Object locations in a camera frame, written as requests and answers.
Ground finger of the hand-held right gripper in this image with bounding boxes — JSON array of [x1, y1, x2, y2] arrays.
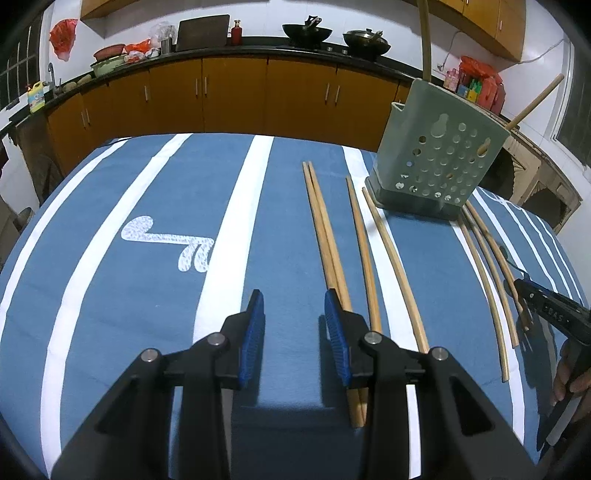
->
[[514, 278, 591, 345]]

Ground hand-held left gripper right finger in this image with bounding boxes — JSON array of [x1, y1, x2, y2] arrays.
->
[[324, 288, 541, 480]]

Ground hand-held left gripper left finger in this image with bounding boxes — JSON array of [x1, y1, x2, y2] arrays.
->
[[51, 289, 266, 480]]

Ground green perforated chopstick holder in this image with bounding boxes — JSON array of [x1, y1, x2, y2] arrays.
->
[[367, 78, 512, 222]]

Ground person's right hand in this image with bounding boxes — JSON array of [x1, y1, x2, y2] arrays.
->
[[551, 344, 591, 408]]

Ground blue striped tablecloth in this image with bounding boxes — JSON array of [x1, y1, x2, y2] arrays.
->
[[0, 132, 586, 480]]

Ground carved wooden side cabinet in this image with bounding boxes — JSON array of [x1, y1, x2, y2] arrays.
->
[[484, 128, 583, 233]]

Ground dark screened window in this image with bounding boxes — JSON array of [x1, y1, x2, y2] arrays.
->
[[553, 45, 591, 163]]

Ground wooden lower kitchen cabinets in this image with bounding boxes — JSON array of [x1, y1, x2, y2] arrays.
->
[[45, 54, 415, 178]]

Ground black lidded wok right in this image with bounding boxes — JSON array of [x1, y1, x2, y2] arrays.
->
[[342, 28, 392, 59]]

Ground wooden upper cabinets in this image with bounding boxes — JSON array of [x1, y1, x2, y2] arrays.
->
[[434, 0, 527, 61], [80, 0, 136, 22]]

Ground green basin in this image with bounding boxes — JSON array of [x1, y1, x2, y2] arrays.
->
[[89, 55, 129, 78]]

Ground red and white plastic bag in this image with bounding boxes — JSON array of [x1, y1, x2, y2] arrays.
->
[[124, 39, 160, 64]]

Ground dark wooden cutting board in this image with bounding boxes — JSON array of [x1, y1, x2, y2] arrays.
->
[[175, 14, 231, 52]]

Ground clear plastic bag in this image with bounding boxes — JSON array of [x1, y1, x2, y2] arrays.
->
[[150, 21, 177, 47]]

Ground pink basin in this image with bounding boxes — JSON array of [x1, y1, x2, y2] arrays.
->
[[93, 43, 127, 61]]

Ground yellow detergent bottle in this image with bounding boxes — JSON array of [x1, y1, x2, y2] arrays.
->
[[26, 80, 47, 114]]

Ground hanging red plastic bag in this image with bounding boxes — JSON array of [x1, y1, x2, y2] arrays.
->
[[49, 18, 79, 62]]

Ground barred window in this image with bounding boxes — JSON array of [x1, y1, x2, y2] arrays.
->
[[0, 13, 45, 108]]

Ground wall power cable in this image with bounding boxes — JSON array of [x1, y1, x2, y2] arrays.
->
[[436, 39, 567, 73]]

